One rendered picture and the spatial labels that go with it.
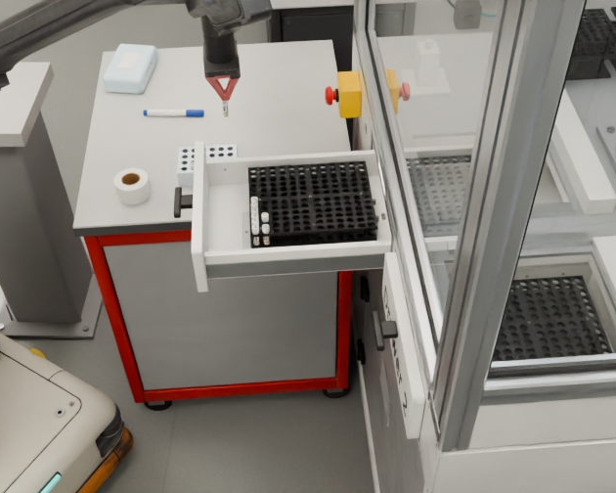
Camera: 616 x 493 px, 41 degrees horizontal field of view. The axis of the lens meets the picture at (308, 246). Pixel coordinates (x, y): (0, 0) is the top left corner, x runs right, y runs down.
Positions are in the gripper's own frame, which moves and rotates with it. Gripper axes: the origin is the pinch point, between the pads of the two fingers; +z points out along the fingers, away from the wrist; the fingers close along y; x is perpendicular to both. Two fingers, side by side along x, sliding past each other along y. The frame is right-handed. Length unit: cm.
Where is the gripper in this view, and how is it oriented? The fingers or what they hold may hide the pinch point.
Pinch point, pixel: (225, 95)
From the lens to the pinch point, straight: 164.3
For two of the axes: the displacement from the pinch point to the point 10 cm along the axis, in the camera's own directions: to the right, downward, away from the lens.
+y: -1.1, -7.2, 6.8
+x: -9.9, 0.9, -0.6
